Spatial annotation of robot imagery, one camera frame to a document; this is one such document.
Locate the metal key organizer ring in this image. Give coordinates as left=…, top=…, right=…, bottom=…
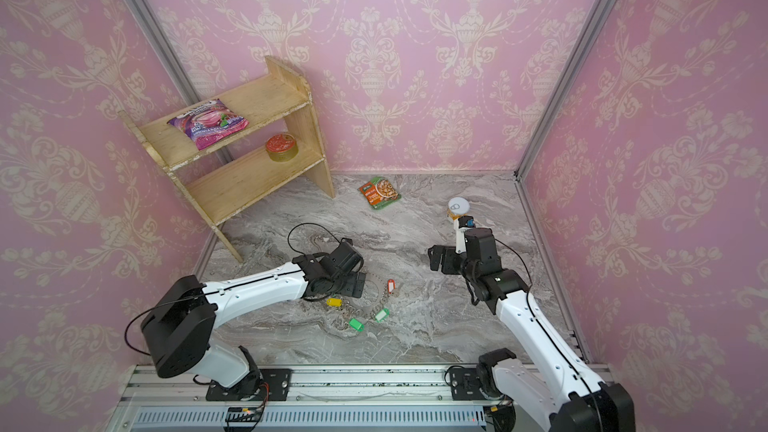
left=323, top=271, right=404, bottom=337

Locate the green key tag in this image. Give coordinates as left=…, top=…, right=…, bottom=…
left=374, top=308, right=390, bottom=322
left=348, top=319, right=364, bottom=332

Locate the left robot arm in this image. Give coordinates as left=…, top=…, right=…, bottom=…
left=135, top=239, right=366, bottom=401

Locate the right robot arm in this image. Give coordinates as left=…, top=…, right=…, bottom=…
left=427, top=227, right=637, bottom=431

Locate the yellow key tag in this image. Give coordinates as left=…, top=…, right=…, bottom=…
left=326, top=297, right=343, bottom=308

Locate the yellow can white lid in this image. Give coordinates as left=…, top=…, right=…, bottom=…
left=448, top=197, right=470, bottom=220

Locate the green orange food packet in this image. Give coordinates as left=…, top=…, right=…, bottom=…
left=358, top=176, right=401, bottom=210

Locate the red lid round tin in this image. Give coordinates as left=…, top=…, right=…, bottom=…
left=265, top=133, right=299, bottom=162

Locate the wooden two-tier shelf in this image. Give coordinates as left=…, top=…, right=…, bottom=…
left=119, top=56, right=335, bottom=263

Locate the purple snack bag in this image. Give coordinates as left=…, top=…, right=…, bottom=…
left=167, top=99, right=249, bottom=151

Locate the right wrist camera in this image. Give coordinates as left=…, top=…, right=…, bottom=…
left=453, top=215, right=475, bottom=254

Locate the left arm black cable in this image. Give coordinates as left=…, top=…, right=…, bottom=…
left=286, top=221, right=343, bottom=256

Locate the aluminium mounting rail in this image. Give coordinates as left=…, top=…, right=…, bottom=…
left=121, top=364, right=498, bottom=405

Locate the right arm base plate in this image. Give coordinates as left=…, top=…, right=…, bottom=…
left=444, top=364, right=500, bottom=401

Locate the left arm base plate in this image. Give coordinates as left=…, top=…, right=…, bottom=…
left=205, top=368, right=293, bottom=403

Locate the slotted cable duct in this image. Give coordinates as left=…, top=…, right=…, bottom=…
left=118, top=405, right=487, bottom=431

